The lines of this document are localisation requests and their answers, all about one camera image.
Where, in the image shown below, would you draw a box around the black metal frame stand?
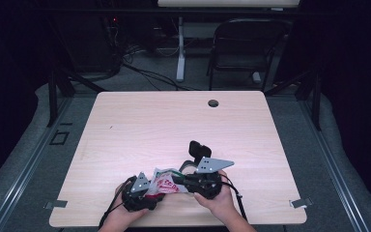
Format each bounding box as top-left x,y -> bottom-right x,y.
45,67 -> 108,128
264,68 -> 323,131

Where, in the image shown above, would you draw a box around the black floor cables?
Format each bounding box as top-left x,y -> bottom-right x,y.
121,47 -> 204,92

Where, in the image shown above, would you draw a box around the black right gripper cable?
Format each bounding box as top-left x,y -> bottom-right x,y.
219,173 -> 248,222

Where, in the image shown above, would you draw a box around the metal floor rail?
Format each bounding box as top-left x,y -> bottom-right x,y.
298,96 -> 371,232
0,96 -> 75,232

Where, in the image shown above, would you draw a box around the grey tape strip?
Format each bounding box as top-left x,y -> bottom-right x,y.
288,196 -> 314,210
43,199 -> 69,211

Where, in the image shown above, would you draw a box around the pink and clear plastic bag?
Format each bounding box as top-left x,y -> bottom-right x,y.
144,167 -> 189,197

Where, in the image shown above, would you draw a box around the dark equipment with red light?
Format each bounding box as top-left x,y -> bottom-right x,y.
100,13 -> 125,76

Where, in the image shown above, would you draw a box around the person's left hand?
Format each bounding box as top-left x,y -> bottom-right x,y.
103,181 -> 151,227

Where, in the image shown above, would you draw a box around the black folding chair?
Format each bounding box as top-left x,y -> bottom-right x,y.
206,17 -> 293,93

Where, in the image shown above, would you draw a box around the white desk leg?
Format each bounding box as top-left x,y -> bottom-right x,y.
175,15 -> 187,83

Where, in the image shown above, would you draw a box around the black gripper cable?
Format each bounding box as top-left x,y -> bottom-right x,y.
98,175 -> 138,230
219,173 -> 248,222

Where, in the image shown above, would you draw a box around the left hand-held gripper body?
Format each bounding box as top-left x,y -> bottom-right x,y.
121,171 -> 158,213

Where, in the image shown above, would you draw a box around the person's right hand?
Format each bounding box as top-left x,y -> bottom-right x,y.
193,170 -> 240,223

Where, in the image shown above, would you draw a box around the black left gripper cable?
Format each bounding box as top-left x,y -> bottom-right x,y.
98,175 -> 138,230

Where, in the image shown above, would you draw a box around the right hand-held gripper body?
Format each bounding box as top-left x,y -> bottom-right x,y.
187,156 -> 236,200

